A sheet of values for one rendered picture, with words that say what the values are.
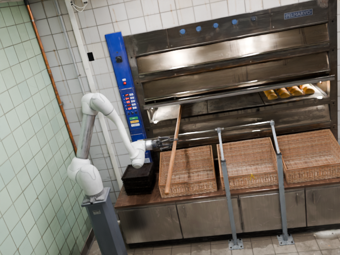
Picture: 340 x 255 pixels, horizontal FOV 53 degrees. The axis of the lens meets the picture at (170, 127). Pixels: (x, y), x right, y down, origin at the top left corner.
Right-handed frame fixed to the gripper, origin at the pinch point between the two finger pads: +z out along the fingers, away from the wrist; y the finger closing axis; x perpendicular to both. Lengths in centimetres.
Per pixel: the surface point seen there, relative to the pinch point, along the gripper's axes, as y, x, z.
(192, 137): 23, -54, 11
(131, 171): 41, -32, -56
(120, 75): -55, -53, -48
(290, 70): -32, -55, 114
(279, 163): 32, 4, 87
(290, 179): 57, -6, 97
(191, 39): -76, -57, 26
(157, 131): 12, -58, -25
